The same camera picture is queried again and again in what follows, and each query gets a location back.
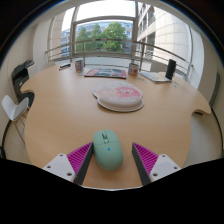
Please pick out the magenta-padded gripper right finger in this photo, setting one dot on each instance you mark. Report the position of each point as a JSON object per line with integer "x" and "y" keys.
{"x": 148, "y": 158}

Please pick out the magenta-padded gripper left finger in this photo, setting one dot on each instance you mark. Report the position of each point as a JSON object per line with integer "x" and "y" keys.
{"x": 77, "y": 158}

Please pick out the mint green computer mouse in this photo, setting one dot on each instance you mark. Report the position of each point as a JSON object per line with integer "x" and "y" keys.
{"x": 108, "y": 151}

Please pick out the pink cartoon mouse pad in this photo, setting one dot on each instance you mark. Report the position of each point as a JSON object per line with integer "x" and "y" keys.
{"x": 118, "y": 96}

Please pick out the white shell chair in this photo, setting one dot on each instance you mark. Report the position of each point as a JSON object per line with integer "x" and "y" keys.
{"x": 14, "y": 108}

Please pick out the white and blue booklet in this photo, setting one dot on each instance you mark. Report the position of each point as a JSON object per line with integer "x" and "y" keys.
{"x": 154, "y": 76}

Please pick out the red and blue magazine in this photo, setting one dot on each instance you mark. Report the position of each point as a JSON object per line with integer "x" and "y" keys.
{"x": 105, "y": 73}

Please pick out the red white can planter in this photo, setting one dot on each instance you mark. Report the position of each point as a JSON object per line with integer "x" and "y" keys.
{"x": 133, "y": 69}

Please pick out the black cylinder speaker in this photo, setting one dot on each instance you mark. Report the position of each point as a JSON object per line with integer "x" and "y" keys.
{"x": 170, "y": 69}

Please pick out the dark blue stapler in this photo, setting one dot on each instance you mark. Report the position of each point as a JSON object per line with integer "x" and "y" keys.
{"x": 65, "y": 66}

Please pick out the printed pen cup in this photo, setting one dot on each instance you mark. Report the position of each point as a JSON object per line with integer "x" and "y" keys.
{"x": 79, "y": 65}

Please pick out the metal balcony railing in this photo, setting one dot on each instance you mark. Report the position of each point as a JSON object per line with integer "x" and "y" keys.
{"x": 110, "y": 40}

